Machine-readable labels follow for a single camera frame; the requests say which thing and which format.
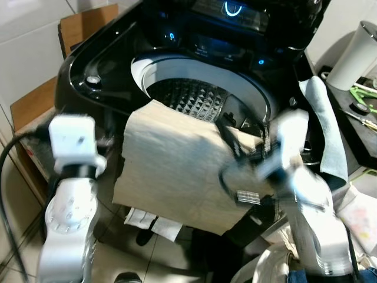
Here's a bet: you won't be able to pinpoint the blue denim jeans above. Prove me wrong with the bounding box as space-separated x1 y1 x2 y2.
287 267 377 283

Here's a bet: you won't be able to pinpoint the beige cloth garment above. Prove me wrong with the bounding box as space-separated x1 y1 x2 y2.
111 98 279 236

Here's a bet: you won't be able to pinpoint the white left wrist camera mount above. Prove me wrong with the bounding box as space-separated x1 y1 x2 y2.
48 114 107 176

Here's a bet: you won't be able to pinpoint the brown wooden cabinet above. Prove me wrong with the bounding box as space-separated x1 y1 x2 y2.
10 75 61 204

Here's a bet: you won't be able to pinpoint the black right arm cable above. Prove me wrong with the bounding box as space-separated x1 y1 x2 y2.
219 158 279 206

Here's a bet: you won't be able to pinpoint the black robot foot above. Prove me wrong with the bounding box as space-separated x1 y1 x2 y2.
114 271 143 283

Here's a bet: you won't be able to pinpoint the black side table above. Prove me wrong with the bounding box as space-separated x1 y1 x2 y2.
321 70 377 170

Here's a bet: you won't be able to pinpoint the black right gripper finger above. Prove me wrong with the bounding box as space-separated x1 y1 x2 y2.
214 119 240 159

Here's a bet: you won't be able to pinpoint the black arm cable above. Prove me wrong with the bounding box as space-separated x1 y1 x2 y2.
219 158 279 206
0 131 49 283

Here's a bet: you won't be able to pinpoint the light blue towel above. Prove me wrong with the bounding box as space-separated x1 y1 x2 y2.
299 75 350 182

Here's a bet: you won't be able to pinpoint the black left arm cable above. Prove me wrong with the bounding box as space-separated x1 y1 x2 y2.
0 131 49 283

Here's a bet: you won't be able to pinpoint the brown wooden board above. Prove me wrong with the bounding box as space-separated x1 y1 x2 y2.
57 4 120 60

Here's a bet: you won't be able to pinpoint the white floral plastic bag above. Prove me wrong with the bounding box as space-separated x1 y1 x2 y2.
335 182 377 255

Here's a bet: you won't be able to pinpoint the green plastic hanger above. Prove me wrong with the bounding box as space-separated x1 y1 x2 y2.
348 83 377 108

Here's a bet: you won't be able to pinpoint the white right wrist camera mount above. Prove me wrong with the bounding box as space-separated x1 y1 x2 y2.
256 108 310 185

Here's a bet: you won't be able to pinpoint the white cylindrical bin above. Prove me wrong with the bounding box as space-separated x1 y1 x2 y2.
326 21 377 93

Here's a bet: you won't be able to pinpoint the white laundry basket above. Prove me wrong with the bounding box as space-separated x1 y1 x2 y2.
232 242 296 283

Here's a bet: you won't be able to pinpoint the metal scissors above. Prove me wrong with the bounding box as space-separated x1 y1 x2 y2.
343 109 377 131

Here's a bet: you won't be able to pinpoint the steel washer drum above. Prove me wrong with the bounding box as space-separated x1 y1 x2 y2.
146 78 237 123

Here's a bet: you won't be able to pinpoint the black top-loading washing machine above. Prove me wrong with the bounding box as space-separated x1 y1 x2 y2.
54 0 332 248

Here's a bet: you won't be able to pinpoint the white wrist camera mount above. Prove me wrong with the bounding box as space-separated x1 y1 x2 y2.
256 108 310 185
48 114 107 176

